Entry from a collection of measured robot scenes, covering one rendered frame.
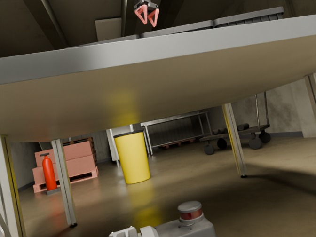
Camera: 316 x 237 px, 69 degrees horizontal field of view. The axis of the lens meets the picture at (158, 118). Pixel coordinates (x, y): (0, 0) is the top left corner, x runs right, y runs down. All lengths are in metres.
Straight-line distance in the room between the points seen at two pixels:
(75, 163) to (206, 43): 4.17
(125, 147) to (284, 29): 2.53
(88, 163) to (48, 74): 4.11
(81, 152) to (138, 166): 2.13
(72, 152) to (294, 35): 4.56
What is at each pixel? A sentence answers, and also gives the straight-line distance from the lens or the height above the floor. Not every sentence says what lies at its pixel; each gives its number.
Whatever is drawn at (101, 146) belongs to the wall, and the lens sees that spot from 7.91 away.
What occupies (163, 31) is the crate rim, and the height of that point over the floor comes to 0.92.
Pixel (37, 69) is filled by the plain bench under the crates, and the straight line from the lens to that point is 0.39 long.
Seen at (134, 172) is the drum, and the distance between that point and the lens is 2.90.
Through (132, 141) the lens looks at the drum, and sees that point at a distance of 2.85.
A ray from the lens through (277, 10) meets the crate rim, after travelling 1.13.
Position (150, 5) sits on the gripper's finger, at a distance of 1.20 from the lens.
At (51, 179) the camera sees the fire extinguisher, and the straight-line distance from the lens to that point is 3.98.
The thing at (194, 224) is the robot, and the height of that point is 0.28.
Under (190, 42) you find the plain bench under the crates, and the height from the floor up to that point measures 0.68.
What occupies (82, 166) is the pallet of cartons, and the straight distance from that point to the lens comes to 4.47.
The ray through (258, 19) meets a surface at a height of 0.90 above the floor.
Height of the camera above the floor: 0.54
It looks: 3 degrees up
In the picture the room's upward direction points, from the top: 13 degrees counter-clockwise
